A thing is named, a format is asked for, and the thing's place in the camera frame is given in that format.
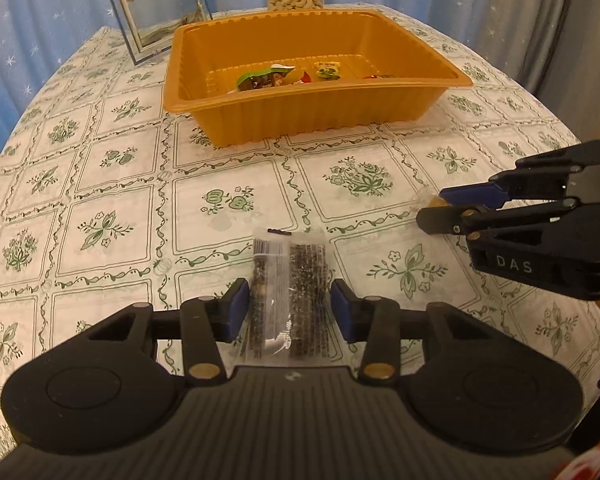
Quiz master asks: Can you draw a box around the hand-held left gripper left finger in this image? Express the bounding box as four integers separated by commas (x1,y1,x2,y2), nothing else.
82,277,251,387

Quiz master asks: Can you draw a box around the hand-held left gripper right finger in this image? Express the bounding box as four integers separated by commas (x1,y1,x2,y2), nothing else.
330,280,501,384

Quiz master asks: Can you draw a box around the blue star-print curtain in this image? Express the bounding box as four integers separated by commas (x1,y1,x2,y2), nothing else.
0,0,486,131

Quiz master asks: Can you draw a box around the orange plastic tray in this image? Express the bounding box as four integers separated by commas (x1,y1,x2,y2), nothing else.
162,8,473,148

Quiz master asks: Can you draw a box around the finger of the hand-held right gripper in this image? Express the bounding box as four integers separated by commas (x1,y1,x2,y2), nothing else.
439,139,600,209
416,197,582,237

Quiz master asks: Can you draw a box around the clear packet of dark snack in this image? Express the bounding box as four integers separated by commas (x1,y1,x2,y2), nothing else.
245,227,331,366

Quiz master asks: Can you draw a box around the gold candy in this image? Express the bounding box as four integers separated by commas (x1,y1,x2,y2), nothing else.
419,192,462,211

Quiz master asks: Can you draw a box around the grey curtain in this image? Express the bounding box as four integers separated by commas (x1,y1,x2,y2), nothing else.
480,0,600,148

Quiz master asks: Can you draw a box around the silver picture frame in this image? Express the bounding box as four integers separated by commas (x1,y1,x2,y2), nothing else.
97,0,213,66

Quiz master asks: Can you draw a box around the green snack packet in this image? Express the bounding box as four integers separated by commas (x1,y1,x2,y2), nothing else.
228,71,286,95

